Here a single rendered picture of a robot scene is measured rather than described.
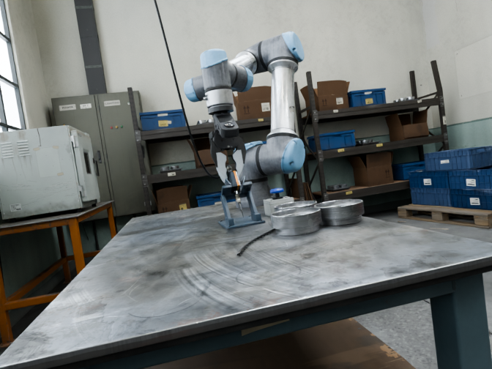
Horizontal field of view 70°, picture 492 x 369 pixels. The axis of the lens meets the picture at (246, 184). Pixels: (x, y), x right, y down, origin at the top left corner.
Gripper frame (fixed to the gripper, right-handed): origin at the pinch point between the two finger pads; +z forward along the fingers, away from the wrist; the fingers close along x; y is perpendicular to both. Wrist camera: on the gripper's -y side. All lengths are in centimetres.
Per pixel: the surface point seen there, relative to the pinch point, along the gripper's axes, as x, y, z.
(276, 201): -10.8, -2.6, 7.8
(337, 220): -14.7, -28.2, 10.8
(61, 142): 81, 189, -39
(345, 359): -10, -34, 37
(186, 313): 20, -56, 12
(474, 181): -305, 206, 47
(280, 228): -2.1, -27.9, 10.1
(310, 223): -7.4, -30.7, 9.8
